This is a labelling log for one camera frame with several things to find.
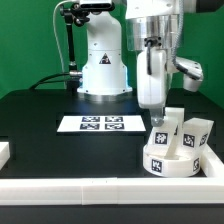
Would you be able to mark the white marker sheet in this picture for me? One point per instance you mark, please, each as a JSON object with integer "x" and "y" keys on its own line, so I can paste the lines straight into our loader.
{"x": 110, "y": 123}

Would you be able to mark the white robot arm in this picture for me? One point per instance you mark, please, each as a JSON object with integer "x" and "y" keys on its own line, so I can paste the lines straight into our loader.
{"x": 154, "y": 29}

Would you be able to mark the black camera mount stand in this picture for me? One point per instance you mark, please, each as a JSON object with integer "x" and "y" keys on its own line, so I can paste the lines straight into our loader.
{"x": 78, "y": 14}

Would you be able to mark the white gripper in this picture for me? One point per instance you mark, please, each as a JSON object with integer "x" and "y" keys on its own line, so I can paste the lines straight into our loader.
{"x": 154, "y": 77}

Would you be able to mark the white round stool seat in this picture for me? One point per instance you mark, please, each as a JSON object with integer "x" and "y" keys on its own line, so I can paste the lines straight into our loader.
{"x": 175, "y": 167}

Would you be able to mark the white obstacle frame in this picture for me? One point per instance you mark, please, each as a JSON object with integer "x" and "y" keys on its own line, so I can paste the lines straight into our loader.
{"x": 207, "y": 189}

